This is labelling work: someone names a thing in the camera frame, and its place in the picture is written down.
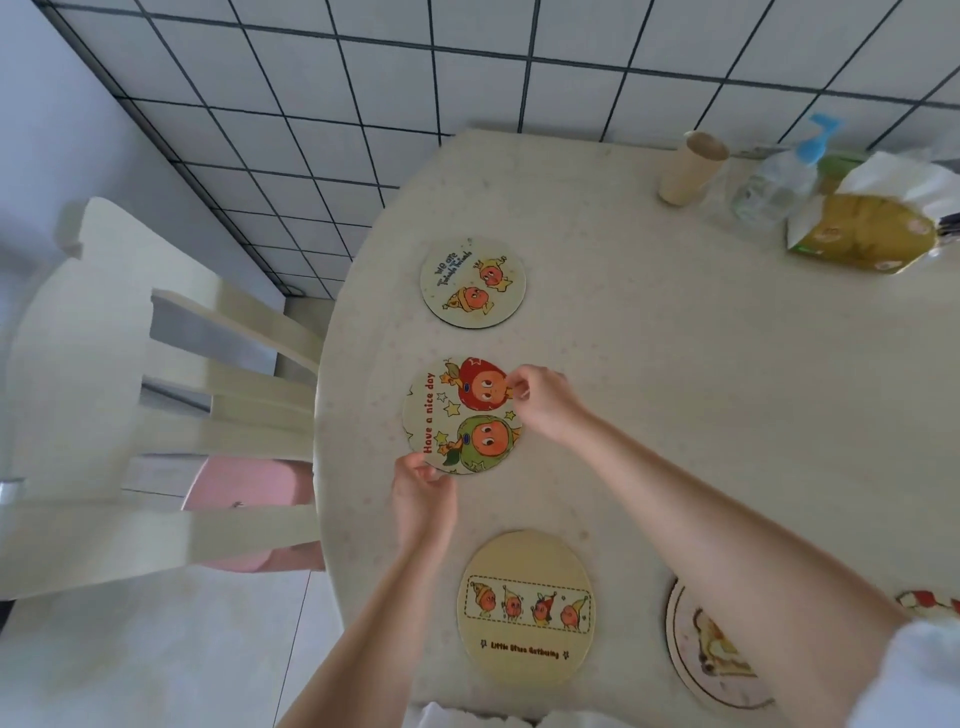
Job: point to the round coaster red print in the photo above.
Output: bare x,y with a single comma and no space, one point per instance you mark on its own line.
931,602

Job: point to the white wooden chair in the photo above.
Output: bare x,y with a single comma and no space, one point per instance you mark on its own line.
112,390

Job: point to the yellow round coaster four characters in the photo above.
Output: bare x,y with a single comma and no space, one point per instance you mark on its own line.
525,609

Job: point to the clear pump bottle blue nozzle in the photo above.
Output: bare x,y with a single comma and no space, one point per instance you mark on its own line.
780,180

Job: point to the yellow-green tissue pack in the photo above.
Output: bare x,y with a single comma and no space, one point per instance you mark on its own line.
866,221

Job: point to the person's left forearm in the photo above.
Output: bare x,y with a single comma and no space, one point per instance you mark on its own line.
371,637

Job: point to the green packet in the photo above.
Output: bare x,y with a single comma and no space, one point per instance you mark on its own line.
840,165

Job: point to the person's white shirt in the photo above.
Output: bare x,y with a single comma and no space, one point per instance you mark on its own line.
919,679

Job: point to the person's left hand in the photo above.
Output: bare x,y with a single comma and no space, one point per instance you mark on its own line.
421,506

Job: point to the person's right hand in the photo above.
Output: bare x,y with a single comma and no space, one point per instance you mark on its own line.
551,405

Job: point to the pink stool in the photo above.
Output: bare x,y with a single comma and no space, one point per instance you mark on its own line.
251,495

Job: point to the person's right forearm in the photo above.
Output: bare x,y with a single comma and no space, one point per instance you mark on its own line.
739,551

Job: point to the white round coaster brown rim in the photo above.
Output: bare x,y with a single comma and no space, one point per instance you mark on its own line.
709,656

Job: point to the round coaster two fruit characters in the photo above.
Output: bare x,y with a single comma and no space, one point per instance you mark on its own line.
459,420

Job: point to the person's left thumb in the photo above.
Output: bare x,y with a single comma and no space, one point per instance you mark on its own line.
442,484

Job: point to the person's right thumb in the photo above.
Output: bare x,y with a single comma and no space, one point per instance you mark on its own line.
519,391

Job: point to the beige paper cup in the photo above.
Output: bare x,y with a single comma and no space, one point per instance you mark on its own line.
691,171

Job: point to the small round coaster three characters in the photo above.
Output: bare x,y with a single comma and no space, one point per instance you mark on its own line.
472,283

